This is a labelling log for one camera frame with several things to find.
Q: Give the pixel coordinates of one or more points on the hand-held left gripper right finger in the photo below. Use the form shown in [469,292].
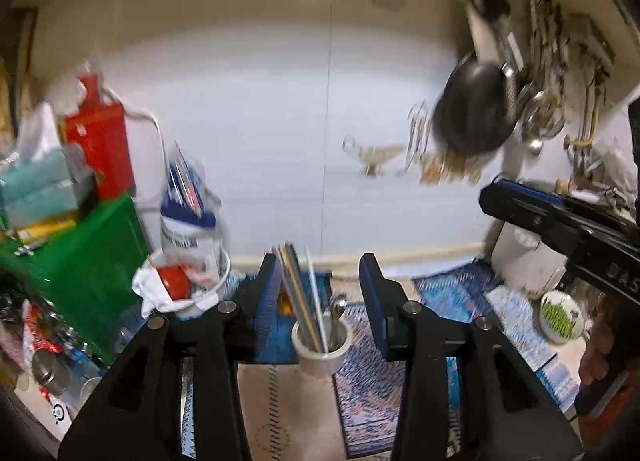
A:
[372,301]

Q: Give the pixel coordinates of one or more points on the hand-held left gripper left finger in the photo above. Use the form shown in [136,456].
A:
[270,301]

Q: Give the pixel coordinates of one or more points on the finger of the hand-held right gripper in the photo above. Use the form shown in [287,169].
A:
[525,211]

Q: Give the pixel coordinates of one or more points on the dark grey chopstick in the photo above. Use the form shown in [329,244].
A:
[286,281]

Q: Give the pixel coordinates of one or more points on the brown chopstick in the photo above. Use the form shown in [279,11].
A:
[295,281]

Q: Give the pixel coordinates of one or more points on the metal spoon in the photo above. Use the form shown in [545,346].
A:
[339,302]

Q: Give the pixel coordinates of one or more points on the yellow wooden chopstick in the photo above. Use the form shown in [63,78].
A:
[305,313]

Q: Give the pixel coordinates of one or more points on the white chopstick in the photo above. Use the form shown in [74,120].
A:
[314,286]

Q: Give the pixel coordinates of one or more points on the beige cup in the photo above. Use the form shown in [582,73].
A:
[320,366]

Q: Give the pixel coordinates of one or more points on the hanging metal kitchen utensils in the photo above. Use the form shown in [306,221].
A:
[545,106]

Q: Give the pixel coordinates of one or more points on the person's right hand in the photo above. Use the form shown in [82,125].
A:
[600,351]

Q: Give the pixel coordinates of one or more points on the white bowl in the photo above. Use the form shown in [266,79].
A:
[210,296]

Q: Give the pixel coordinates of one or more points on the green patterned plate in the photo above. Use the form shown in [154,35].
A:
[561,317]

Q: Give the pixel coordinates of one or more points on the patterned patchwork table cloth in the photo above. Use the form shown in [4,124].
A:
[365,391]

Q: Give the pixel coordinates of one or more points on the red tomato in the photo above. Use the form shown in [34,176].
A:
[175,282]

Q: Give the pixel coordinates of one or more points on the black frying pan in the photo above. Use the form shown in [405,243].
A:
[475,111]

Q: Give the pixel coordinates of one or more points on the white blue flour bag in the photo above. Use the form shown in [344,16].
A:
[187,221]

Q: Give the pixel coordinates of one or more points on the white crumpled wrap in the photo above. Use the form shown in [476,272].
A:
[147,288]

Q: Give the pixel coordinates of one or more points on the green plastic board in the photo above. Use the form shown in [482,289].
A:
[95,261]

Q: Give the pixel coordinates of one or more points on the clear glass cup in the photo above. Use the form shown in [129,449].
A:
[91,391]

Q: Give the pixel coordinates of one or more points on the red carton box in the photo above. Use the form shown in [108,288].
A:
[100,151]

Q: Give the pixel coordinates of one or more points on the red white snack packet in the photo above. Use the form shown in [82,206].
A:
[42,331]

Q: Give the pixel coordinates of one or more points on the steel cup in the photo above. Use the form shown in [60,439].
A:
[47,373]

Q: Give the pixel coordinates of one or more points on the yellow box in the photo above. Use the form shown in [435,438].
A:
[45,230]

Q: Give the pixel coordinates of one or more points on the red labelled plastic bottle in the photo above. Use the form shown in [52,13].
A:
[89,86]

